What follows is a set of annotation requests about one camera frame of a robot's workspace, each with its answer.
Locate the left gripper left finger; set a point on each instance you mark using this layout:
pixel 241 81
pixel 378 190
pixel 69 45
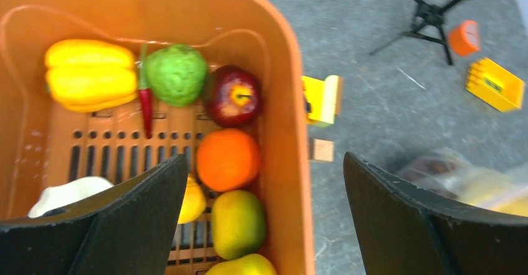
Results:
pixel 127 229

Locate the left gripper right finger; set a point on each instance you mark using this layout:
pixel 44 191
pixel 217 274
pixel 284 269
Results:
pixel 403 229

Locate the clear zip top bag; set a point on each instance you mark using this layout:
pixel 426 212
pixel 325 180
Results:
pixel 447 173

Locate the orange fruit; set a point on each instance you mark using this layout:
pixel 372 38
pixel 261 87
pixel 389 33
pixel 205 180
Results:
pixel 228 159

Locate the orange plastic bin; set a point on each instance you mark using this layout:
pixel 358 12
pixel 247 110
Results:
pixel 44 144

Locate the yellow bell pepper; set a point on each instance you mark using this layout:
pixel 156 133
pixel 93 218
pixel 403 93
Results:
pixel 495 191

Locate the yellow lemon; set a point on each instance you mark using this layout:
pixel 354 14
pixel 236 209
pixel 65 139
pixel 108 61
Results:
pixel 194 202

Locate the white garlic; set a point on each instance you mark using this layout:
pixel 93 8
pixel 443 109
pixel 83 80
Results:
pixel 58 196

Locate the yellow green mango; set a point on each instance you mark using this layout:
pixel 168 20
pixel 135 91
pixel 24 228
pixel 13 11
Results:
pixel 238 224

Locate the small wooden cube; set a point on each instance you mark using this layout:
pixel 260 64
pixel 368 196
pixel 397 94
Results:
pixel 321 150

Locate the yellow pear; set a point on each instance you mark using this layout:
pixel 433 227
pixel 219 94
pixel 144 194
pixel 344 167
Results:
pixel 251 264

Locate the red chili pepper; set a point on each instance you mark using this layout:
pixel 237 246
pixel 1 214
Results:
pixel 144 94

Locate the multicolour toy brick stack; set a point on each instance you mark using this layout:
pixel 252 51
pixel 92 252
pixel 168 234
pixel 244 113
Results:
pixel 323 99

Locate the yellow corn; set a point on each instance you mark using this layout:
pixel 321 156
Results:
pixel 85 75

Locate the green leafy vegetable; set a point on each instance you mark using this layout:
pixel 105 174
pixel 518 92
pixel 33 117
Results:
pixel 176 74

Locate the red apple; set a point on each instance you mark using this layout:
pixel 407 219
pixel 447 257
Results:
pixel 232 96

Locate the yellow toy brick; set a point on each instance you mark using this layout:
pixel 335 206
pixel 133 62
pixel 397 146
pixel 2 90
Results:
pixel 495 85

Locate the black microphone tripod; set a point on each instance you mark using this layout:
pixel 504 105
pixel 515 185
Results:
pixel 425 15

